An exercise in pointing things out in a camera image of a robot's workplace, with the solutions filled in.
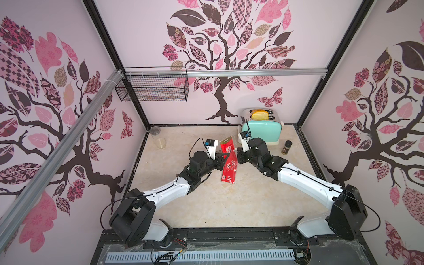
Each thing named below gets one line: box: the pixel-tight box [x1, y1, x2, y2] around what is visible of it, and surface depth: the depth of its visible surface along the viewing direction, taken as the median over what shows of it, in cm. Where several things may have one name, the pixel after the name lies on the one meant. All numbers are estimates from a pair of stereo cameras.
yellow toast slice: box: [251, 109, 269, 120], surface depth 100 cm
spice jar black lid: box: [284, 140, 293, 148], surface depth 100 cm
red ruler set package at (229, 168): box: [220, 150, 238, 184], surface depth 94 cm
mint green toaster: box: [240, 107, 284, 146], surface depth 100 cm
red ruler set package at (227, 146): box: [219, 135, 235, 159], surface depth 79 cm
